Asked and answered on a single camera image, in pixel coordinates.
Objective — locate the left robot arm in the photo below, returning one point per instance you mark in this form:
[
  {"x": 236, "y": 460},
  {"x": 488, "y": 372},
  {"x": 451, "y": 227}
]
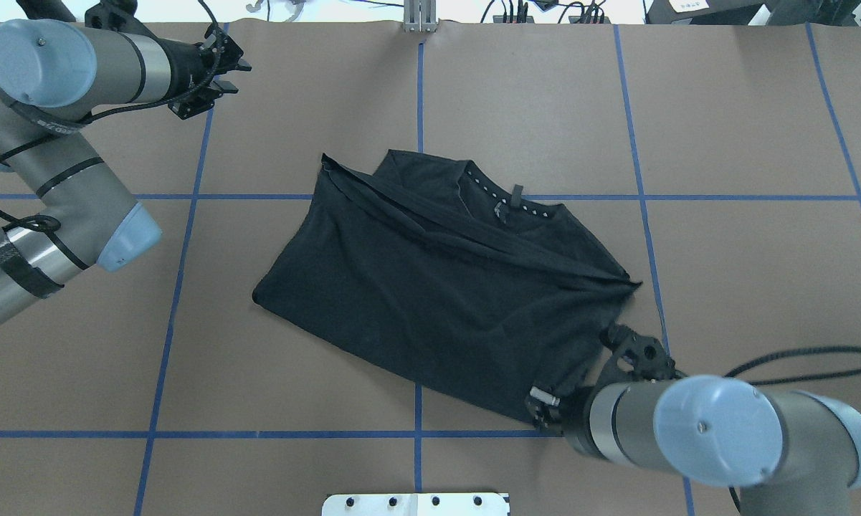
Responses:
[{"x": 63, "y": 208}]

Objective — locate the aluminium frame post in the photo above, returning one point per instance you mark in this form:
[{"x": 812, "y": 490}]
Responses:
[{"x": 420, "y": 16}]

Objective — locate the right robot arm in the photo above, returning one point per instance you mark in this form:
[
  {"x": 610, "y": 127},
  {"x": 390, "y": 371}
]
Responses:
[{"x": 784, "y": 452}]

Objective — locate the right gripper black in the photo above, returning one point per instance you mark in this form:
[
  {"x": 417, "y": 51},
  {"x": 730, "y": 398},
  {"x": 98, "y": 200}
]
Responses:
[{"x": 576, "y": 414}]

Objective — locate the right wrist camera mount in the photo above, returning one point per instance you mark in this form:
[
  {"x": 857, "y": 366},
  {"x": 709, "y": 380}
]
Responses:
[{"x": 635, "y": 358}]

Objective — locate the black box with label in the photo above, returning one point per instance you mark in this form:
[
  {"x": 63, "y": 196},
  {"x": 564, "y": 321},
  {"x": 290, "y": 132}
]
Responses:
[{"x": 726, "y": 13}]

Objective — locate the black printed t-shirt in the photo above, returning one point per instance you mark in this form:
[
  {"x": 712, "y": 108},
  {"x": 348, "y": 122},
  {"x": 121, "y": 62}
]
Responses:
[{"x": 429, "y": 270}]

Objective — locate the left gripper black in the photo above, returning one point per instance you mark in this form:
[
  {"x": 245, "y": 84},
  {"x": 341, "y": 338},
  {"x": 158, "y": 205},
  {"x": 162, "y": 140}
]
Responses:
[{"x": 184, "y": 64}]

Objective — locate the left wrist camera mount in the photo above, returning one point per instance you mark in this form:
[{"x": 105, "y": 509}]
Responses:
[{"x": 116, "y": 16}]

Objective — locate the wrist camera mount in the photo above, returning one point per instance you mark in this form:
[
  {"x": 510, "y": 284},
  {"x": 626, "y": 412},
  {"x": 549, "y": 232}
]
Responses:
[
  {"x": 116, "y": 16},
  {"x": 635, "y": 358}
]

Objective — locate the white pedestal base plate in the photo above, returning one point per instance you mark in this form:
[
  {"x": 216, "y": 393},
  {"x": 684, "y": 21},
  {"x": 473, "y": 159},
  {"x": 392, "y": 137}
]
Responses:
[{"x": 439, "y": 503}]

